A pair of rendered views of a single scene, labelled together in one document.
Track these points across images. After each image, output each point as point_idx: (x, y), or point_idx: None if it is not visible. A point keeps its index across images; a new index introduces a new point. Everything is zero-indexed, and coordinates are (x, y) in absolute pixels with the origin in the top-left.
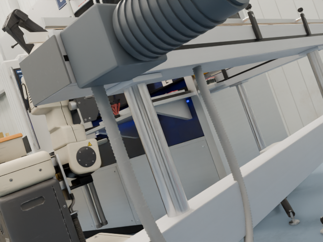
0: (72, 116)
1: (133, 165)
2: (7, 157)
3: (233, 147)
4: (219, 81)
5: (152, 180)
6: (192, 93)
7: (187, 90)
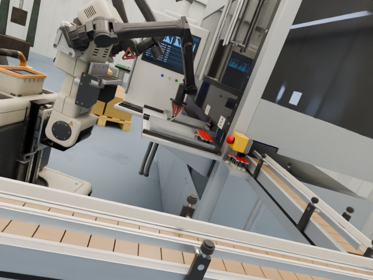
0: (108, 90)
1: (180, 159)
2: (1, 85)
3: None
4: (250, 172)
5: (176, 183)
6: (215, 158)
7: (215, 150)
